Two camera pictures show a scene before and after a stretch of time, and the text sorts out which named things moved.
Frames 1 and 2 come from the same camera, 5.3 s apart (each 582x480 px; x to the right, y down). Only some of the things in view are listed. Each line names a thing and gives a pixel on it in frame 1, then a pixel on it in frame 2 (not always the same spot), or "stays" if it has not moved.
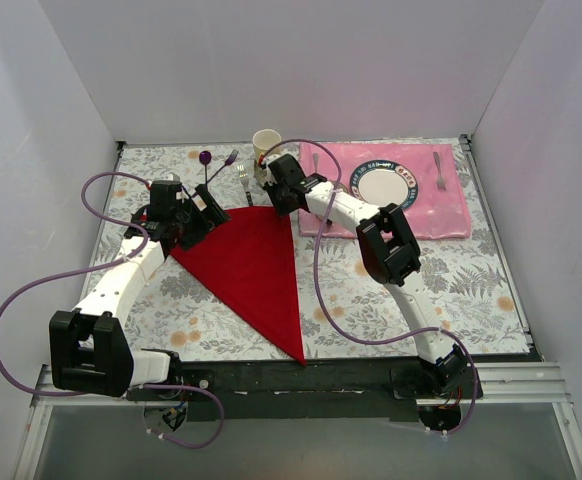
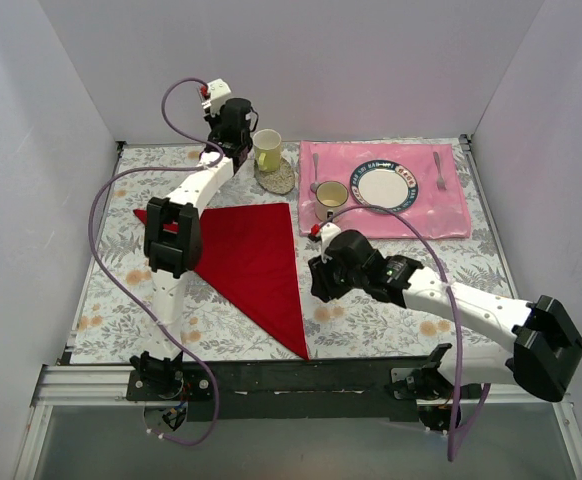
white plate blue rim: [382, 183] stays
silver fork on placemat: [439, 182] stays
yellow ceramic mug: [265, 139] stays
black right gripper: [278, 192] → [322, 281]
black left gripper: [203, 216] → [241, 151]
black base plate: [302, 390] stays
